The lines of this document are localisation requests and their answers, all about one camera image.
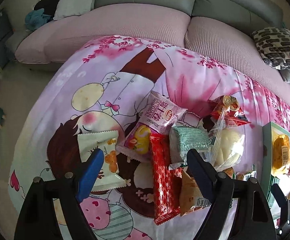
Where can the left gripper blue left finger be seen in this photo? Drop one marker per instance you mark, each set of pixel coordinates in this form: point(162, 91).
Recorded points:
point(87, 174)

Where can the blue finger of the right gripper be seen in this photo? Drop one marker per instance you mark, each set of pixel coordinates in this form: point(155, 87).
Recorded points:
point(278, 195)

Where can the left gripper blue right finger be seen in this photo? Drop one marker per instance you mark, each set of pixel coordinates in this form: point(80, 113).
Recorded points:
point(203, 173)

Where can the orange barcode cake pack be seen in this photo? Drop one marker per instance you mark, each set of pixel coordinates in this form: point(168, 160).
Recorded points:
point(191, 198)

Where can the white bun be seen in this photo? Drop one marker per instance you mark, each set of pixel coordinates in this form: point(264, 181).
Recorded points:
point(227, 146)

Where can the long red patterned pack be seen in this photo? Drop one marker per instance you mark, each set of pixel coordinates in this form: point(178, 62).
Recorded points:
point(166, 183)

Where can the mint green wafer pack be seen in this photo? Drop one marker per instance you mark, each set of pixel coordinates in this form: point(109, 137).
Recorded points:
point(183, 139)

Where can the yellow cake clear pack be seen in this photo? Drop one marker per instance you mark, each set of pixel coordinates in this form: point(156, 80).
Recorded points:
point(280, 155)

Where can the green rice cracker pack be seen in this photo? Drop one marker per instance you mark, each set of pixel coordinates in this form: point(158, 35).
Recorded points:
point(245, 176)

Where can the white flower print pack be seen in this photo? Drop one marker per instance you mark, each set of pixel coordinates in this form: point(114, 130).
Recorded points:
point(108, 177)

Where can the teal shallow cardboard tray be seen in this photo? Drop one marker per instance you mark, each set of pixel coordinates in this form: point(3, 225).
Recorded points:
point(270, 133)

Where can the pink cartoon print cloth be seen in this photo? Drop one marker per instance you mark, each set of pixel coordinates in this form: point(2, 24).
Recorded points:
point(105, 86)

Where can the red gold coin snack bag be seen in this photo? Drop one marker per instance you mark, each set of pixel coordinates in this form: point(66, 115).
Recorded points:
point(228, 107)

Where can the pink fruit snack pack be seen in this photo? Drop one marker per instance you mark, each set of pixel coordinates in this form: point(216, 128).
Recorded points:
point(157, 118)

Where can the pink sofa seat cover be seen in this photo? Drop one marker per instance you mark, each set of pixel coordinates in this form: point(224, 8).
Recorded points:
point(58, 40)

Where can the black white patterned pillow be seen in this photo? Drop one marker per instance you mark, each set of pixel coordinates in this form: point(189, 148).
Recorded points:
point(273, 45)

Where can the dark clothes pile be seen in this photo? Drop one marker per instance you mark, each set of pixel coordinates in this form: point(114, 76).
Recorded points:
point(42, 13)

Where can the light grey cushion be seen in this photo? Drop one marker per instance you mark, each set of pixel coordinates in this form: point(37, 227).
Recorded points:
point(75, 1)

